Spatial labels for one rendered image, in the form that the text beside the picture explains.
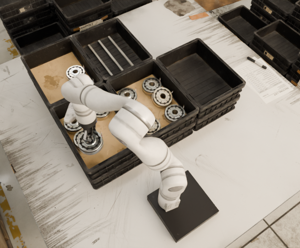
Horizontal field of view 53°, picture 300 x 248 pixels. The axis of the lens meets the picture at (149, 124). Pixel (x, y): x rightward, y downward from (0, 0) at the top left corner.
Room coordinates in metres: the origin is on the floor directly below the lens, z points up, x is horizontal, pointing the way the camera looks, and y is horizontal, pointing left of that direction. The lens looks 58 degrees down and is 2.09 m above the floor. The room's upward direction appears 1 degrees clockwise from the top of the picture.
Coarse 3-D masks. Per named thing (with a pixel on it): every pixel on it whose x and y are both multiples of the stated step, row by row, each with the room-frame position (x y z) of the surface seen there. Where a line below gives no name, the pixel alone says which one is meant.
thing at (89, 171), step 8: (56, 104) 0.84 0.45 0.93; (56, 120) 0.75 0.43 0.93; (64, 128) 0.70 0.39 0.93; (144, 136) 0.67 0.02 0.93; (72, 144) 0.62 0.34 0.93; (120, 152) 0.59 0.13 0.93; (128, 152) 0.60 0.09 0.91; (80, 160) 0.55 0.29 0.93; (104, 160) 0.55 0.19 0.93; (112, 160) 0.55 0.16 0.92; (96, 168) 0.51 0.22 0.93
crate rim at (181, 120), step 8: (144, 64) 1.10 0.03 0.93; (128, 72) 1.04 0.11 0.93; (112, 80) 0.99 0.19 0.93; (112, 88) 0.94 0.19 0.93; (192, 104) 0.85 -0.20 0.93; (192, 112) 0.80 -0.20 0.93; (176, 120) 0.75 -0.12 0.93; (184, 120) 0.76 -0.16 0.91; (168, 128) 0.71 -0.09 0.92; (152, 136) 0.67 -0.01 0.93
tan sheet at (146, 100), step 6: (144, 78) 1.09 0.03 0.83; (132, 84) 1.05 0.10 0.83; (138, 84) 1.05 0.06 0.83; (138, 90) 1.01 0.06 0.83; (138, 96) 0.97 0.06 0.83; (144, 96) 0.97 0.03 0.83; (150, 96) 0.97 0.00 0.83; (162, 96) 0.97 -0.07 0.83; (144, 102) 0.93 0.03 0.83; (150, 102) 0.93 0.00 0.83; (174, 102) 0.93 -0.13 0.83; (150, 108) 0.89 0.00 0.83; (156, 108) 0.89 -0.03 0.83; (162, 108) 0.89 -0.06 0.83; (156, 114) 0.85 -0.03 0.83; (162, 114) 0.85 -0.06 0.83; (174, 114) 0.85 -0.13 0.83; (186, 114) 0.86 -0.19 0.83; (162, 120) 0.82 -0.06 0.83; (162, 126) 0.78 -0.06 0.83
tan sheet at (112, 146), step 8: (112, 112) 0.86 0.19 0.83; (104, 120) 0.81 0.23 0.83; (96, 128) 0.77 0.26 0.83; (104, 128) 0.77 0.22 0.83; (72, 136) 0.72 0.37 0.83; (104, 136) 0.72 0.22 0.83; (112, 136) 0.72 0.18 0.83; (104, 144) 0.68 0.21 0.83; (112, 144) 0.68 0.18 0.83; (120, 144) 0.68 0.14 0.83; (80, 152) 0.63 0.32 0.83; (104, 152) 0.64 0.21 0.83; (112, 152) 0.64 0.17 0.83; (88, 160) 0.59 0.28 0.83; (96, 160) 0.59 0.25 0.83; (88, 168) 0.55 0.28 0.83
